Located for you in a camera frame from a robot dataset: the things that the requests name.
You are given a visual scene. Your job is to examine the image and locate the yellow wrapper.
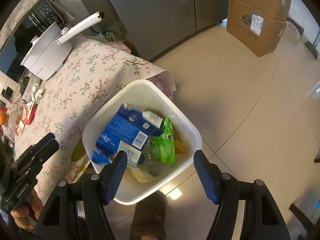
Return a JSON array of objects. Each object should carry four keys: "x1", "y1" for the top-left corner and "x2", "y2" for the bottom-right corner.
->
[{"x1": 174, "y1": 140, "x2": 185, "y2": 155}]

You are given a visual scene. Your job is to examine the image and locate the white microwave oven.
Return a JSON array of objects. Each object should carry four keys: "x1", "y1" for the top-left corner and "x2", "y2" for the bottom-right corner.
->
[{"x1": 1, "y1": 0, "x2": 65, "y2": 100}]

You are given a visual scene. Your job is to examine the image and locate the red plastic wrapper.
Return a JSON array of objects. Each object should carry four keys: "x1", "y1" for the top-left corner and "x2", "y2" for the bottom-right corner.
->
[{"x1": 23, "y1": 101, "x2": 37, "y2": 125}]

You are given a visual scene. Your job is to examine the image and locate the clear plastic water bottle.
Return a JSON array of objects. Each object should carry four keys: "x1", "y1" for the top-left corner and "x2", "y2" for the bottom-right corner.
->
[{"x1": 142, "y1": 138, "x2": 164, "y2": 178}]

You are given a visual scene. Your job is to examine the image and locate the grey refrigerator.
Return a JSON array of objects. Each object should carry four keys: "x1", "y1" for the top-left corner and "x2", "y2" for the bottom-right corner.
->
[{"x1": 80, "y1": 0, "x2": 228, "y2": 60}]

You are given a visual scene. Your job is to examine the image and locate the floral microwave cover cloth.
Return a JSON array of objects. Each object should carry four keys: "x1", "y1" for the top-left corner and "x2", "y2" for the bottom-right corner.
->
[{"x1": 1, "y1": 0, "x2": 40, "y2": 49}]

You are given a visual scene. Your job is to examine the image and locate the lower cardboard box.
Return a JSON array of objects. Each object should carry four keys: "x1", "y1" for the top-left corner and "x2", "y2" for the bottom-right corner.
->
[{"x1": 226, "y1": 0, "x2": 286, "y2": 57}]

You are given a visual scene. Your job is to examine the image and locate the crumpled white tissue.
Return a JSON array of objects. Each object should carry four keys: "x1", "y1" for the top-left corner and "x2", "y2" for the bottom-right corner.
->
[{"x1": 31, "y1": 84, "x2": 46, "y2": 104}]

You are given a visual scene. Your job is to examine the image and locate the green snack wrapper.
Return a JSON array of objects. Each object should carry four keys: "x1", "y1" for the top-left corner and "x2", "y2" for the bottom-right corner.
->
[{"x1": 151, "y1": 118, "x2": 176, "y2": 167}]

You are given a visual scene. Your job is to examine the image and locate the white electric pot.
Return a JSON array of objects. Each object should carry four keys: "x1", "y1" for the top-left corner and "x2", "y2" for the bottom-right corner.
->
[{"x1": 21, "y1": 11, "x2": 105, "y2": 81}]

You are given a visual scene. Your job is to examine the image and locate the blue silver carton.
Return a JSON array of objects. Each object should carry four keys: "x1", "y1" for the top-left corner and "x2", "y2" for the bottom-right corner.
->
[{"x1": 92, "y1": 103, "x2": 163, "y2": 169}]

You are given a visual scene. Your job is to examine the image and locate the person left hand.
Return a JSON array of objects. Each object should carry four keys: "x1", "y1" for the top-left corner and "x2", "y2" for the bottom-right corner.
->
[{"x1": 10, "y1": 189, "x2": 43, "y2": 232}]

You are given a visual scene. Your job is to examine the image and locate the white trash bin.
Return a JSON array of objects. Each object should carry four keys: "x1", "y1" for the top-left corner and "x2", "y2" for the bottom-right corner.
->
[{"x1": 81, "y1": 79, "x2": 203, "y2": 206}]

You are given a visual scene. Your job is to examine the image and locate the orange fruit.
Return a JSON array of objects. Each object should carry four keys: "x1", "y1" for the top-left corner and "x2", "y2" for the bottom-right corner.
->
[{"x1": 0, "y1": 111, "x2": 7, "y2": 126}]

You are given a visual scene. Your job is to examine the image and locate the floral tablecloth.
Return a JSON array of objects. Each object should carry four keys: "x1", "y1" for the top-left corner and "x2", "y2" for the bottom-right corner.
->
[{"x1": 15, "y1": 36, "x2": 176, "y2": 202}]

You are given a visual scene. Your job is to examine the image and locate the brown fuzzy slipper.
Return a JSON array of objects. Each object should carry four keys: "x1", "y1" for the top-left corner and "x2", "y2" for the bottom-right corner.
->
[{"x1": 129, "y1": 191, "x2": 167, "y2": 239}]

